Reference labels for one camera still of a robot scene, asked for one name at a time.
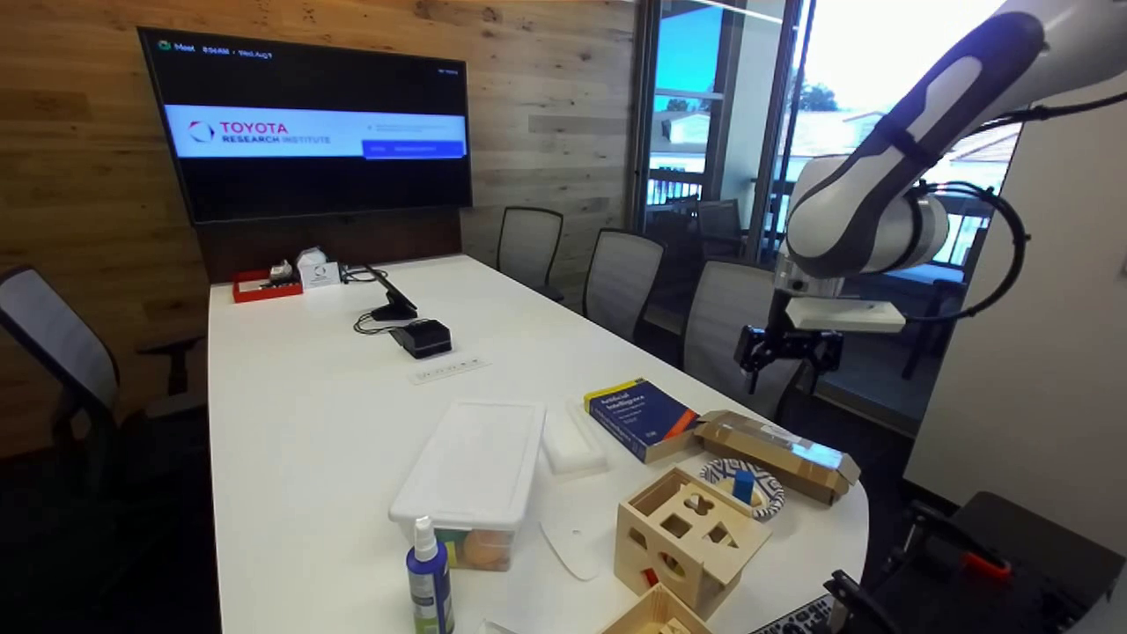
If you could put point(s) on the black keypad remote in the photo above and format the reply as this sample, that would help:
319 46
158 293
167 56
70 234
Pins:
804 619

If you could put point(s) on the small wooden tray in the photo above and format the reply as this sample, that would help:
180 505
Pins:
658 616

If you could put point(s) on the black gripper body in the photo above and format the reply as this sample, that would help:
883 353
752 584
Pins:
790 350

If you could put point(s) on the blue patterned paper plate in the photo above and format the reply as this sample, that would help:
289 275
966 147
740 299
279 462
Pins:
767 501

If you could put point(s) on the grey mesh office chair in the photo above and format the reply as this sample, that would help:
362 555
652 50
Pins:
531 249
727 320
621 283
57 341

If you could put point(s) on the wall mounted TV screen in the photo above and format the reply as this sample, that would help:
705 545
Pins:
304 178

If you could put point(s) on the wooden shape sorter box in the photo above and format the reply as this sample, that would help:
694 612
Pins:
694 558

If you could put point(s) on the blue block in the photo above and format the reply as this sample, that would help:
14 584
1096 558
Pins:
745 484

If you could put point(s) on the white tissue box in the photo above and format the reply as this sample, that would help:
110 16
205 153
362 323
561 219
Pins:
319 273

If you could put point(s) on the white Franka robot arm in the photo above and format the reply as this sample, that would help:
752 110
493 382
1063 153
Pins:
867 190

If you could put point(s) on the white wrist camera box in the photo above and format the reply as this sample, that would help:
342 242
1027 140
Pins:
848 315

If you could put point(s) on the white flat plastic piece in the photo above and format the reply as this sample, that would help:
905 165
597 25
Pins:
581 545

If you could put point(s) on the white foam block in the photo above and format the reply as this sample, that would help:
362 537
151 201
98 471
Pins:
572 447

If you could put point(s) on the taped cardboard box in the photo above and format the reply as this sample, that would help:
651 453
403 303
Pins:
777 453

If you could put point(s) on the red tray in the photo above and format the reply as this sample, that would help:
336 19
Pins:
258 289

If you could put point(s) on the blue book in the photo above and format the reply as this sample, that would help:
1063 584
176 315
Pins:
638 416

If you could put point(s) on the black box device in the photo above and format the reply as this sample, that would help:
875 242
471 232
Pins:
422 341

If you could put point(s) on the black mount with orange clamps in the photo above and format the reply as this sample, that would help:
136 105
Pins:
1000 585

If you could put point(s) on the clear bin with white lid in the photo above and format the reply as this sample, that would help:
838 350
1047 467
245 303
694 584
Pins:
471 462

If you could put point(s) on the blue label spray bottle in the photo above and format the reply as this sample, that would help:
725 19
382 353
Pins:
433 585

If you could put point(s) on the metal balcony railing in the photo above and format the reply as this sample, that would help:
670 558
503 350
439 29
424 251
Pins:
964 234

